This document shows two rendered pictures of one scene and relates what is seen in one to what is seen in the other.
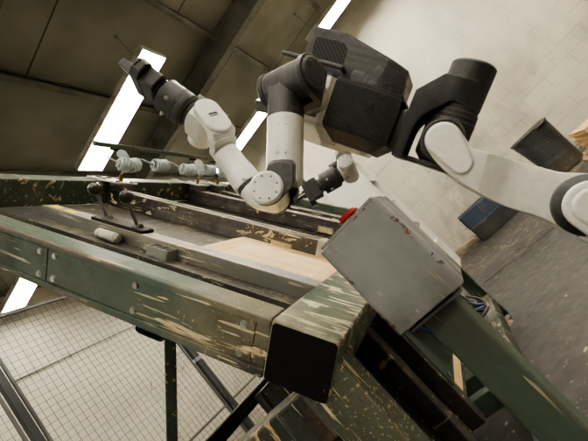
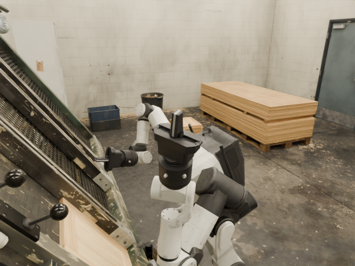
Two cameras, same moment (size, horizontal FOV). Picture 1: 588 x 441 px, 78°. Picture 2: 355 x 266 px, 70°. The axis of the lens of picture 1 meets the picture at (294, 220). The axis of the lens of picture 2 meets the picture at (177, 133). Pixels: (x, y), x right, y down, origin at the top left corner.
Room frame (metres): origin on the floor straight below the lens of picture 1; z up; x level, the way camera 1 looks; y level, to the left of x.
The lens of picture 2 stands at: (0.36, 0.41, 1.80)
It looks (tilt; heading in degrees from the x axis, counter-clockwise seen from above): 20 degrees down; 317
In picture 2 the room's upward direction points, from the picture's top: straight up
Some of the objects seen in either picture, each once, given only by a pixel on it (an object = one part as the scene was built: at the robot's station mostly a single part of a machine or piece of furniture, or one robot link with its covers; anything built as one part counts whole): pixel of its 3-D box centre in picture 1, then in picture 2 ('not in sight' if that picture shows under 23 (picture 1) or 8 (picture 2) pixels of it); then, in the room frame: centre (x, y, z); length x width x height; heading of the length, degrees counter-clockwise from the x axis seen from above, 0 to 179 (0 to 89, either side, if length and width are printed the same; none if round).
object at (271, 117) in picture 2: not in sight; (248, 109); (3.18, -4.21, 0.39); 2.46 x 1.05 x 0.78; 159
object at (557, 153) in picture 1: (547, 149); (152, 108); (4.76, -2.90, 0.33); 0.52 x 0.51 x 0.65; 159
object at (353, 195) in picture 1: (389, 224); (45, 84); (5.31, -0.96, 1.03); 0.61 x 0.58 x 2.05; 159
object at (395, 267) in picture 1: (393, 260); not in sight; (0.59, -0.07, 0.84); 0.12 x 0.12 x 0.18; 71
